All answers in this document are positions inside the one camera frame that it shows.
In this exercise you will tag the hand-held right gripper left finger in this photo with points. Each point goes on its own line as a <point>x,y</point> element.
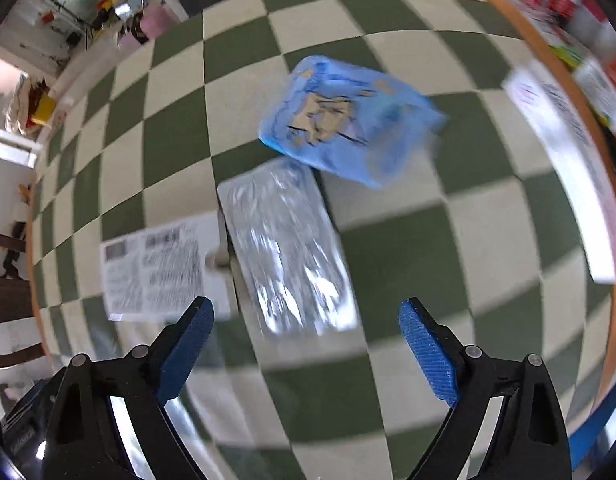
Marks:
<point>180,355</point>

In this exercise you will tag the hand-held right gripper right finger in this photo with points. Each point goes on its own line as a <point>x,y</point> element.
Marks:
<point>430,355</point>

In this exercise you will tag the green white checkered tablecloth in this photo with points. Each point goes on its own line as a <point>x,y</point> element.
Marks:
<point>398,260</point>

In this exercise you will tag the small green box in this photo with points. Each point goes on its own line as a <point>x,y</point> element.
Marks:
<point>568,56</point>

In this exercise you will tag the pink suitcase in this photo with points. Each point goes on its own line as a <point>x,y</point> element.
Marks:
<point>155,25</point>

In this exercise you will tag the dark wooden chair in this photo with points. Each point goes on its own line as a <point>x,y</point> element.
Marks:
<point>7,300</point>

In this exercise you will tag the long white pink box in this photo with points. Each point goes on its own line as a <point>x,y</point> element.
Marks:
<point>563,160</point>

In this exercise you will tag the white printed leaflet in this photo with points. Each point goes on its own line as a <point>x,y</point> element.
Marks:
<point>157,265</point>

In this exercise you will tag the pile of white clothes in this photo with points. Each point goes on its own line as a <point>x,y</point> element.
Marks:
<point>20,102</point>

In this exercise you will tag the silver blister pack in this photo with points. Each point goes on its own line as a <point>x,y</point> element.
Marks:
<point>288,252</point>

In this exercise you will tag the blue snack wrapper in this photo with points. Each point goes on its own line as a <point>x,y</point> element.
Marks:
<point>348,120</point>

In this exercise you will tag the yellow bin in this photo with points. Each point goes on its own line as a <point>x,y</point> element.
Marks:
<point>42,109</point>

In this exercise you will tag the white green medicine box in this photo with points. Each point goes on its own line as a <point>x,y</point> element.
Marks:
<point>595,87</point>

